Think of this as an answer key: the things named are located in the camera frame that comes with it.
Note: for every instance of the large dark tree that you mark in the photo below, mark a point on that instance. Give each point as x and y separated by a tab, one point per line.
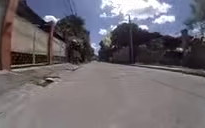
77	36

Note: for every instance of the utility pole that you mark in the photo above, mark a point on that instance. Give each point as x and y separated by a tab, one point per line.
131	43

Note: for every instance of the broken hole in pavement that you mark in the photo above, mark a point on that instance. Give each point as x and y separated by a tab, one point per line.
48	80

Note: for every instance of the grey pavement strip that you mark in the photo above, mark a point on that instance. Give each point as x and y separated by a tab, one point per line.
20	78

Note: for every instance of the row of trees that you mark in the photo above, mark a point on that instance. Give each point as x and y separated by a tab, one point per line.
140	38

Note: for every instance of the raised grey kerb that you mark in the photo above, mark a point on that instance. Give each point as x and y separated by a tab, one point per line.
176	69

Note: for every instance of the pale wall with red pillars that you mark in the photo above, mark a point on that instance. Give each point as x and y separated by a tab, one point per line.
23	43

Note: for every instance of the grey concrete road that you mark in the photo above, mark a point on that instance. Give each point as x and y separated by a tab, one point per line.
116	96

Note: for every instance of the dark fence with bushes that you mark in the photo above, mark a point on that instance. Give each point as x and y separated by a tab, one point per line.
176	55

